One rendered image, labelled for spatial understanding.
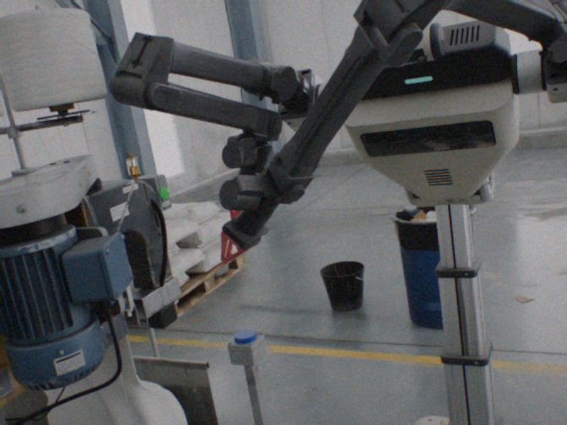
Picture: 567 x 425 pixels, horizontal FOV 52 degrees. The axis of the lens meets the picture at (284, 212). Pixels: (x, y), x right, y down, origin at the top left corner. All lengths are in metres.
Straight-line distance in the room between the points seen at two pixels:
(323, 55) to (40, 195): 8.83
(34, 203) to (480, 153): 0.95
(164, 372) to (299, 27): 8.31
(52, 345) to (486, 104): 0.95
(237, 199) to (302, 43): 8.74
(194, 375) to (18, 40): 1.13
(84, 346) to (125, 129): 6.36
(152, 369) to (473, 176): 1.13
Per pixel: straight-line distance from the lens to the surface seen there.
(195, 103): 1.13
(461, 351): 1.73
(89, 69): 1.07
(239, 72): 1.22
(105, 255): 0.95
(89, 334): 1.03
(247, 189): 1.08
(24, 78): 1.06
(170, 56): 1.05
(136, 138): 7.23
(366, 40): 0.91
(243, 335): 1.63
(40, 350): 1.01
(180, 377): 1.87
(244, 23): 9.96
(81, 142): 6.95
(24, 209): 0.94
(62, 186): 0.97
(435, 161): 1.43
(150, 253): 1.45
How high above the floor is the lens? 1.51
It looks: 13 degrees down
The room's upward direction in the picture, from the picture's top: 9 degrees counter-clockwise
